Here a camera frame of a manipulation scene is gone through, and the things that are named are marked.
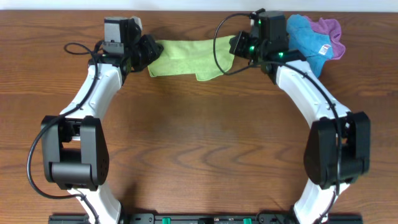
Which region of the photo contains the green cloth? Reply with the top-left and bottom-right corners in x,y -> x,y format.
148,35 -> 234,82

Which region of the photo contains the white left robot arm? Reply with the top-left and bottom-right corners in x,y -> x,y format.
39,16 -> 163,223

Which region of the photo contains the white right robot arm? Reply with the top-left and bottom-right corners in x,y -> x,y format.
229,26 -> 371,223

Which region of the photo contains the blue cloth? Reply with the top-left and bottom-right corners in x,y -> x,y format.
287,14 -> 334,78

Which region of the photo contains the purple cloth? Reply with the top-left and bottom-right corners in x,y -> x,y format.
305,16 -> 346,60

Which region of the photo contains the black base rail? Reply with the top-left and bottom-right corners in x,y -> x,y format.
48,212 -> 364,224

